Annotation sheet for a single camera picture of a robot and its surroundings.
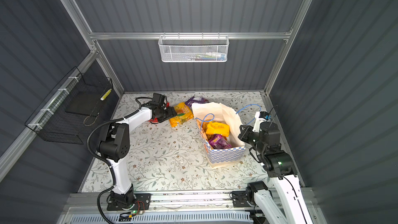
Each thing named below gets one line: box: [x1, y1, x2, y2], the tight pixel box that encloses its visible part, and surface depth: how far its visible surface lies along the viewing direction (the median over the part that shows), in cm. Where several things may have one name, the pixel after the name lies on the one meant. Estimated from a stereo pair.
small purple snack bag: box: [185, 95, 210, 108], surface depth 112 cm
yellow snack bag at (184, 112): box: [168, 102, 194, 128], surface depth 104 cm
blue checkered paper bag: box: [191, 102, 246, 170], surface depth 77 cm
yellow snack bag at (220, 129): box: [205, 121, 230, 137], surface depth 84 cm
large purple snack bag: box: [208, 133, 233, 150], surface depth 82 cm
